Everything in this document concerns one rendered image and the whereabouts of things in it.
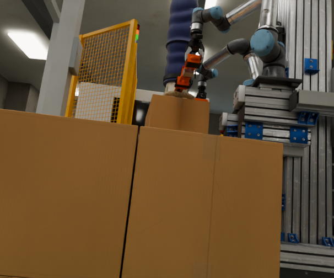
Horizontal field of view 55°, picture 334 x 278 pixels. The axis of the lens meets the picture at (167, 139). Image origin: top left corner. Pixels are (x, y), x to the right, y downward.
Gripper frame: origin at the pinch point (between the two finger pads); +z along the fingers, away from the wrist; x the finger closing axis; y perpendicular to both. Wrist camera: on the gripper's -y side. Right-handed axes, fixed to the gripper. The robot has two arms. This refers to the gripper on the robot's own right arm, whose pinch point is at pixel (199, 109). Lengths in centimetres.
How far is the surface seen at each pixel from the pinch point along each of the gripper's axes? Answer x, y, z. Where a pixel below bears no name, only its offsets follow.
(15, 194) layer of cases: -85, 179, 86
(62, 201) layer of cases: -73, 179, 87
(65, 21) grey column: -130, -18, -73
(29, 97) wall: -408, -840, -234
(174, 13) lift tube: -35, 36, -65
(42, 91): -199, -236, -70
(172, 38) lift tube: -34, 37, -42
